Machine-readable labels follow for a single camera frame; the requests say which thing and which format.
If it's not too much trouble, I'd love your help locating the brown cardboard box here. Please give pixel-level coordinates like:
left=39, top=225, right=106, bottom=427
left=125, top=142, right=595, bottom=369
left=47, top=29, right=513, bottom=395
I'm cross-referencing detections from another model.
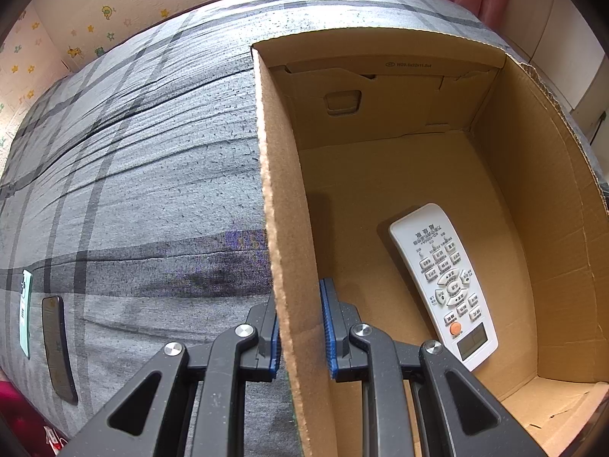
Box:
left=252, top=28, right=608, bottom=456

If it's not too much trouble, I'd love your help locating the cream wardrobe cabinet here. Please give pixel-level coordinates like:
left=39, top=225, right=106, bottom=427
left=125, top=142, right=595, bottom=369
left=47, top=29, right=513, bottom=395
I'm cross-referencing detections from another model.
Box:
left=501, top=0, right=608, bottom=157

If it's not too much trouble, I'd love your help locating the white remote control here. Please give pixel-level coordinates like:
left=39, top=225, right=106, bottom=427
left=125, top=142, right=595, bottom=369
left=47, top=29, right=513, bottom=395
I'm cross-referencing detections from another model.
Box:
left=389, top=203, right=499, bottom=371

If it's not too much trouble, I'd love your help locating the grey plaid bed sheet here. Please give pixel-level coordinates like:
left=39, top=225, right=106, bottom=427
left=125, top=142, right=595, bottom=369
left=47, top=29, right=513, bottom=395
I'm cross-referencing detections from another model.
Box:
left=0, top=0, right=609, bottom=457

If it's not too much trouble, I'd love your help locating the white green card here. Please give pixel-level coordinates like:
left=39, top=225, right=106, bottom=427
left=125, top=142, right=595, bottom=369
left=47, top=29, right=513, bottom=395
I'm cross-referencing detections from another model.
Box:
left=19, top=269, right=32, bottom=358

